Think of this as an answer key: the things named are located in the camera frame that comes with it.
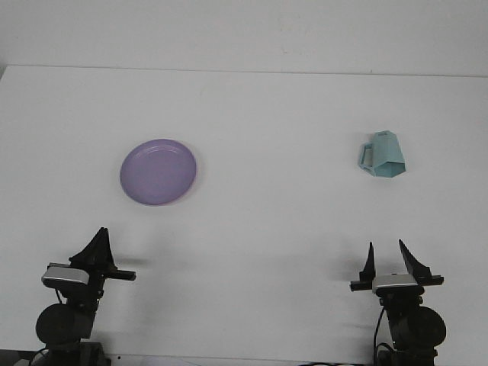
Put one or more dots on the pale blue hexagonal cup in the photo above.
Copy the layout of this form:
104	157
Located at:
385	152

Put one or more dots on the pale purple round plate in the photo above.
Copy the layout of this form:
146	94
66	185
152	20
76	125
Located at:
158	173

